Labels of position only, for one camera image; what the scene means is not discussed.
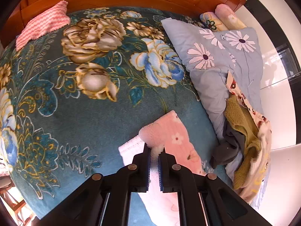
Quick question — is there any wooden chair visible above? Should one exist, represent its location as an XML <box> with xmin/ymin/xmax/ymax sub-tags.
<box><xmin>0</xmin><ymin>180</ymin><xmax>33</xmax><ymax>226</ymax></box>

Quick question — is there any dark grey garment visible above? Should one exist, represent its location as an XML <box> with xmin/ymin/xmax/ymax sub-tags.
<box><xmin>209</xmin><ymin>118</ymin><xmax>246</xmax><ymax>169</ymax></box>

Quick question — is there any pink white zigzag cloth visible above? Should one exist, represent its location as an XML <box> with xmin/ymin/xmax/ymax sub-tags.
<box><xmin>16</xmin><ymin>1</ymin><xmax>71</xmax><ymax>51</ymax></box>

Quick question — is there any pink flower print pillow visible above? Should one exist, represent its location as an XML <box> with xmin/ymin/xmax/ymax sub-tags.
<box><xmin>215</xmin><ymin>4</ymin><xmax>247</xmax><ymax>31</ymax></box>

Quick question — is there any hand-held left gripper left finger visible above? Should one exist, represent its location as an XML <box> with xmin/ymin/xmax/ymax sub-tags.
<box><xmin>33</xmin><ymin>143</ymin><xmax>151</xmax><ymax>226</ymax></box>

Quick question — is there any light blue daisy quilt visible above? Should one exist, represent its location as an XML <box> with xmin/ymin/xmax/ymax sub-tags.
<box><xmin>161</xmin><ymin>18</ymin><xmax>264</xmax><ymax>144</ymax></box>

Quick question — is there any olive green knit sweater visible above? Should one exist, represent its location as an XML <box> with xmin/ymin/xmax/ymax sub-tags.
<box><xmin>223</xmin><ymin>96</ymin><xmax>262</xmax><ymax>190</ymax></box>

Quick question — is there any teal floral blanket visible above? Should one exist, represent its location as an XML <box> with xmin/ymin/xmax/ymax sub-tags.
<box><xmin>0</xmin><ymin>7</ymin><xmax>234</xmax><ymax>226</ymax></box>

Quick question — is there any pink fleece floral garment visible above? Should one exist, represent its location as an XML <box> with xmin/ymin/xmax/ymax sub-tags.
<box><xmin>118</xmin><ymin>110</ymin><xmax>213</xmax><ymax>226</ymax></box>

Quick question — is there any yellow flower print pillow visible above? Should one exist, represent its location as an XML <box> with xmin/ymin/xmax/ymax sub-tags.
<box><xmin>200</xmin><ymin>12</ymin><xmax>226</xmax><ymax>32</ymax></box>

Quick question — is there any pile of mixed clothes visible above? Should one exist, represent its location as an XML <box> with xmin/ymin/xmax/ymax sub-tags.
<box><xmin>226</xmin><ymin>71</ymin><xmax>273</xmax><ymax>204</ymax></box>

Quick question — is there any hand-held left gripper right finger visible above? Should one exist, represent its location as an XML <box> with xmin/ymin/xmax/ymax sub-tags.
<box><xmin>158</xmin><ymin>147</ymin><xmax>273</xmax><ymax>226</ymax></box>

